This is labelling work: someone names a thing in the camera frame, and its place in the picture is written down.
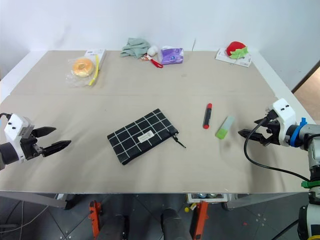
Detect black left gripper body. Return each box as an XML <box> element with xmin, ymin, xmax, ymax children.
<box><xmin>20</xmin><ymin>133</ymin><xmax>45</xmax><ymax>161</ymax></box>

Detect white box with cans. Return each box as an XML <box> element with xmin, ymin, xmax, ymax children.
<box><xmin>187</xmin><ymin>192</ymin><xmax>229</xmax><ymax>207</ymax></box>

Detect thin floor cables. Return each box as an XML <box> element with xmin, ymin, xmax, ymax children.
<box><xmin>0</xmin><ymin>196</ymin><xmax>60</xmax><ymax>237</ymax></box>

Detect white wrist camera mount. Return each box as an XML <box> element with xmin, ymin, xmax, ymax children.
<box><xmin>3</xmin><ymin>113</ymin><xmax>35</xmax><ymax>165</ymax></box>
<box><xmin>265</xmin><ymin>97</ymin><xmax>297</xmax><ymax>147</ymax></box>

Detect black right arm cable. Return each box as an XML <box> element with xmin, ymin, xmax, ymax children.
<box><xmin>243</xmin><ymin>109</ymin><xmax>311</xmax><ymax>182</ymax></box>

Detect black grid pencil pouch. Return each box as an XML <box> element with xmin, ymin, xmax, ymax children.
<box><xmin>106</xmin><ymin>108</ymin><xmax>187</xmax><ymax>166</ymax></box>

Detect green white eraser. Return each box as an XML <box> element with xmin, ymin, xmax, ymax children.
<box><xmin>215</xmin><ymin>115</ymin><xmax>237</xmax><ymax>140</ymax></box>

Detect red black marker pen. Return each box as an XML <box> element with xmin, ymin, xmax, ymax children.
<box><xmin>202</xmin><ymin>102</ymin><xmax>213</xmax><ymax>130</ymax></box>

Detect white plush with red strap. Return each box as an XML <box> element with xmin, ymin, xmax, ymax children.
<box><xmin>140</xmin><ymin>44</ymin><xmax>164</xmax><ymax>69</ymax></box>

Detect pale green cloth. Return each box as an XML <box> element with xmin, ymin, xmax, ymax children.
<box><xmin>119</xmin><ymin>37</ymin><xmax>152</xmax><ymax>60</ymax></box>

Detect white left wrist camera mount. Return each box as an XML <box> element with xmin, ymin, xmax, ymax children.
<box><xmin>3</xmin><ymin>113</ymin><xmax>35</xmax><ymax>165</ymax></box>

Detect dark rounded shape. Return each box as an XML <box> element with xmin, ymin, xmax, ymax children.
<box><xmin>160</xmin><ymin>207</ymin><xmax>191</xmax><ymax>240</ymax></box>

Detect white printed box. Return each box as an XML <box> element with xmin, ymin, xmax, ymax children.
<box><xmin>215</xmin><ymin>47</ymin><xmax>253</xmax><ymax>68</ymax></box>

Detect white flat box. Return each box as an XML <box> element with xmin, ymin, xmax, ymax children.
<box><xmin>83</xmin><ymin>48</ymin><xmax>107</xmax><ymax>69</ymax></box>

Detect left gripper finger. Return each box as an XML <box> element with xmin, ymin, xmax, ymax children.
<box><xmin>42</xmin><ymin>139</ymin><xmax>72</xmax><ymax>158</ymax></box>
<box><xmin>32</xmin><ymin>126</ymin><xmax>57</xmax><ymax>138</ymax></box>

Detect grey metal table beam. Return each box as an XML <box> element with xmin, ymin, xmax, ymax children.
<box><xmin>0</xmin><ymin>190</ymin><xmax>69</xmax><ymax>210</ymax></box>

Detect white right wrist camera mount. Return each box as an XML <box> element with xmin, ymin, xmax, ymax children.
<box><xmin>265</xmin><ymin>97</ymin><xmax>297</xmax><ymax>147</ymax></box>

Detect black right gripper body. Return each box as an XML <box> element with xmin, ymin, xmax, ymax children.
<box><xmin>259</xmin><ymin>119</ymin><xmax>282</xmax><ymax>147</ymax></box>

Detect orange table clamp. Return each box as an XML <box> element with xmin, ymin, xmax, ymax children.
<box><xmin>89</xmin><ymin>200</ymin><xmax>102</xmax><ymax>239</ymax></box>
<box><xmin>193</xmin><ymin>200</ymin><xmax>209</xmax><ymax>240</ymax></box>

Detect clear plastic bag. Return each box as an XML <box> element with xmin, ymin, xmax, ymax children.
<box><xmin>65</xmin><ymin>56</ymin><xmax>99</xmax><ymax>89</ymax></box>

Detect round orange bread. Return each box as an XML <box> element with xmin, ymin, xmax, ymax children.
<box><xmin>72</xmin><ymin>57</ymin><xmax>96</xmax><ymax>78</ymax></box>

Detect red strawberry plush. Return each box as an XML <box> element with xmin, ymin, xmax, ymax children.
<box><xmin>225</xmin><ymin>41</ymin><xmax>250</xmax><ymax>60</ymax></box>

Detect beige table cover sheet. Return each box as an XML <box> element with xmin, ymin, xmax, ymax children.
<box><xmin>0</xmin><ymin>49</ymin><xmax>312</xmax><ymax>194</ymax></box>

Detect green cable clip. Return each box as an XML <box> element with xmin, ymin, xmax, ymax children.
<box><xmin>300</xmin><ymin>180</ymin><xmax>320</xmax><ymax>189</ymax></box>

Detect yellow plastic strip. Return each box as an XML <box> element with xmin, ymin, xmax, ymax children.
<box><xmin>88</xmin><ymin>54</ymin><xmax>101</xmax><ymax>87</ymax></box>

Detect blue wrist clamp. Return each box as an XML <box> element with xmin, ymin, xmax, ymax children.
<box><xmin>289</xmin><ymin>117</ymin><xmax>307</xmax><ymax>146</ymax></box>

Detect purple tissue pack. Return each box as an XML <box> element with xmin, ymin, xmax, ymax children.
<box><xmin>159</xmin><ymin>45</ymin><xmax>185</xmax><ymax>66</ymax></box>

